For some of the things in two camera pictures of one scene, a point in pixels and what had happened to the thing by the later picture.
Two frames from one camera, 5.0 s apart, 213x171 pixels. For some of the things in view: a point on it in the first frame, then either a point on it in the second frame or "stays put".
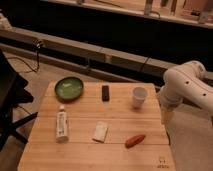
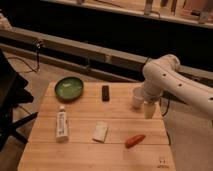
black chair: (12, 93) stays put
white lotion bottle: (62, 133) stays put
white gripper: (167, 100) → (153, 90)
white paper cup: (138, 97) stays put
